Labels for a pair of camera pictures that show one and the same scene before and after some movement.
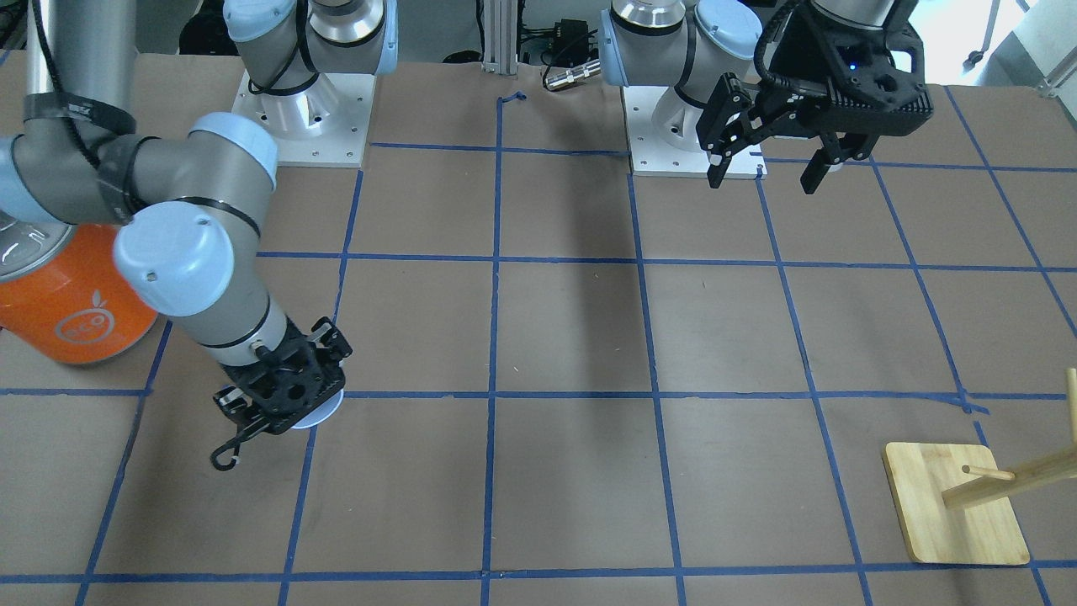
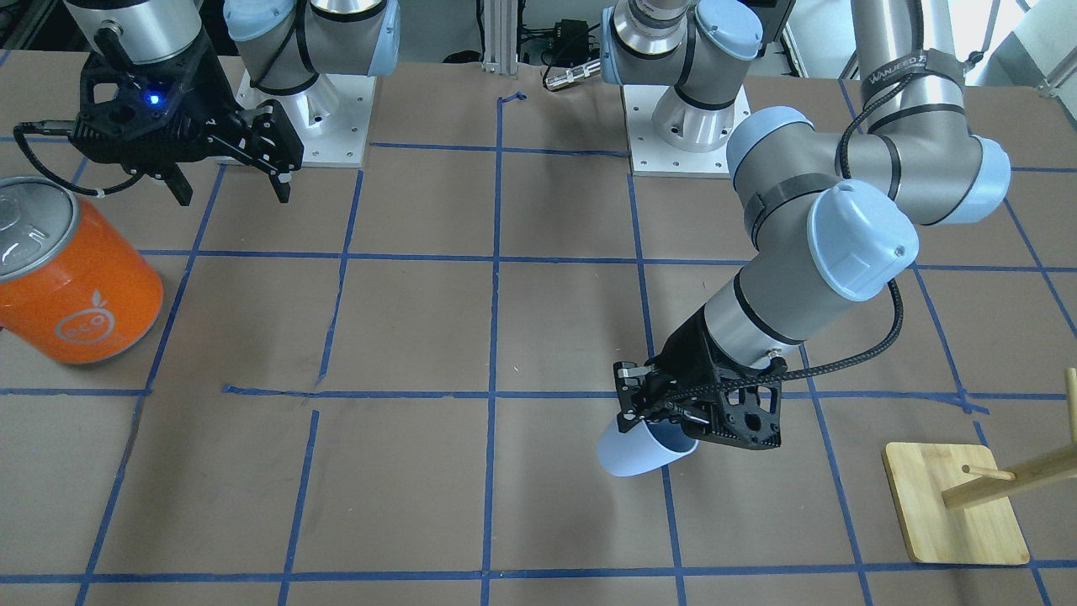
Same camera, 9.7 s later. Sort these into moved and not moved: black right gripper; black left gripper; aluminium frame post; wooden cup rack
Moved: black right gripper; black left gripper
Not moved: aluminium frame post; wooden cup rack
